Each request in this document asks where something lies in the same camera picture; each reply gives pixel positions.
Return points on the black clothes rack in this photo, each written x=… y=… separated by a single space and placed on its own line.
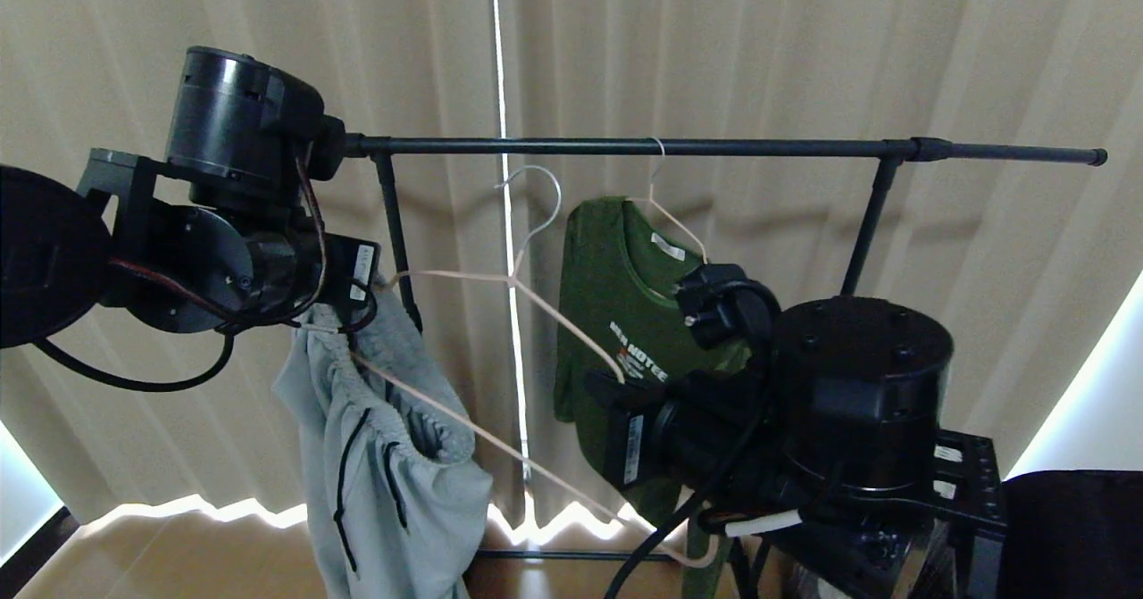
x=714 y=146

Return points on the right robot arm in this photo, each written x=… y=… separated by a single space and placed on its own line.
x=857 y=385

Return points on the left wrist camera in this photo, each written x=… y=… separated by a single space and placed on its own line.
x=326 y=144

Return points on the beige curtain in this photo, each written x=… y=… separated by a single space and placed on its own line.
x=804 y=45

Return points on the pale grey shorts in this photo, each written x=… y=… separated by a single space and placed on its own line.
x=393 y=492

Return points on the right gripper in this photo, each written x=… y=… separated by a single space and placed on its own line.
x=688 y=438

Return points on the pink clothes hanger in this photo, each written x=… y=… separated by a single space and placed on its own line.
x=679 y=224
x=513 y=279

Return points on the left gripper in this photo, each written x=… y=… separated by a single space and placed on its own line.
x=353 y=269

